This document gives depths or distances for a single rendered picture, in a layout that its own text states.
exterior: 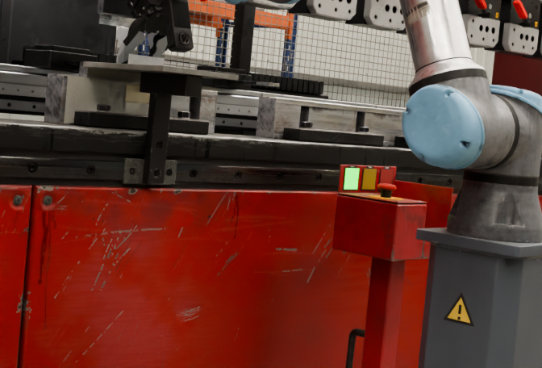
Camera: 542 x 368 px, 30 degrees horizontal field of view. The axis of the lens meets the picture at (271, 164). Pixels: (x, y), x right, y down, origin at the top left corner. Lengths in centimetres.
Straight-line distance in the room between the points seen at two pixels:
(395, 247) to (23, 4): 111
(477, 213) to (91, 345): 80
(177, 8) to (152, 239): 45
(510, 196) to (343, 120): 100
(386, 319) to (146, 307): 51
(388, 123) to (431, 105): 118
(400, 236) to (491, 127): 63
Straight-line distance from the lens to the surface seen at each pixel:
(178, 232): 204
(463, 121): 143
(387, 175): 226
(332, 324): 240
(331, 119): 248
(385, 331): 217
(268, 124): 235
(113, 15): 209
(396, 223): 205
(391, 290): 216
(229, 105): 258
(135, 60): 200
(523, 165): 158
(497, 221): 157
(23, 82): 225
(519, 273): 156
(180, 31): 194
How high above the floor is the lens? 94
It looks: 3 degrees down
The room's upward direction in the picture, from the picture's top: 5 degrees clockwise
